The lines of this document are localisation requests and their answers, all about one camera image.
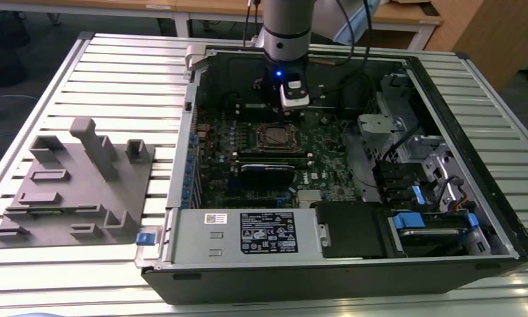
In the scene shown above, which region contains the silver green CPU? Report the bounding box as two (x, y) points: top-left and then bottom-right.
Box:
(262, 127), (290, 145)

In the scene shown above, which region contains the metal socket cover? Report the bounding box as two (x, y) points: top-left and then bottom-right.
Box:
(257, 123), (301, 149)

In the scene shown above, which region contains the CPU socket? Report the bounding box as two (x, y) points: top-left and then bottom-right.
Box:
(253, 121), (302, 151)

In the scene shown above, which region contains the black expansion slot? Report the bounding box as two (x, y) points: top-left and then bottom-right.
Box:
(221, 197), (287, 204)

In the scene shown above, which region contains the silver metal disk bay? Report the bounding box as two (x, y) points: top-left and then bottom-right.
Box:
(355, 72), (472, 212)

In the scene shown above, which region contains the green motherboard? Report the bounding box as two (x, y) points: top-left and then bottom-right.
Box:
(193, 105), (366, 211)

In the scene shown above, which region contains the black graphics card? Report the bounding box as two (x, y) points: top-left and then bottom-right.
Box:
(239, 163), (298, 195)

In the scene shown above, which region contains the silver finned heatsink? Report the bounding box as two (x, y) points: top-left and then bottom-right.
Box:
(295, 190), (325, 203)

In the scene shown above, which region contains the blue plastic bay tab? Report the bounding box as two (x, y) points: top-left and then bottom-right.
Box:
(409, 185), (426, 205)

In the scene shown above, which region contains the black plastic shroud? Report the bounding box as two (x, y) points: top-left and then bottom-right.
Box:
(314, 203), (405, 260)

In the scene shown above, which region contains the wooden cabinet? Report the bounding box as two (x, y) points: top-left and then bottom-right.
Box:
(424, 0), (528, 95)

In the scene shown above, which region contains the hard disk in blue carrier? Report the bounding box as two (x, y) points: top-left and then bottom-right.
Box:
(389, 211), (480, 258)

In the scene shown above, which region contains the silver power supply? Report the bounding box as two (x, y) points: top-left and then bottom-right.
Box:
(159, 207), (329, 265)

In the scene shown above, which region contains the grey parts rack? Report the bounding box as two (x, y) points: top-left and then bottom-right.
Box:
(0, 118), (157, 249)

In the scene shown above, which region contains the black open PC case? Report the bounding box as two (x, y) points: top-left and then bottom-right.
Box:
(133, 44), (528, 306)

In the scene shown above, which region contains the black office chair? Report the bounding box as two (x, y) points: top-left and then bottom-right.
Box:
(0, 19), (31, 88)

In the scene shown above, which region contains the green RAM stick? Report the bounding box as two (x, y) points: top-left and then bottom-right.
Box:
(27, 207), (69, 216)

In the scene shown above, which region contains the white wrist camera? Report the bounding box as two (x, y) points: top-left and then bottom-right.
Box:
(278, 73), (311, 110)

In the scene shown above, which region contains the black camera cable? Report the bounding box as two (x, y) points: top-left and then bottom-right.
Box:
(318, 0), (374, 96)

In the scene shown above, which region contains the wooden desk white frame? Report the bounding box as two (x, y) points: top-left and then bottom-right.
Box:
(0, 0), (179, 39)
(174, 0), (444, 50)

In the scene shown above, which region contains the orange yellow wire bundle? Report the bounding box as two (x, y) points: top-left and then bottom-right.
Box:
(452, 193), (472, 212)

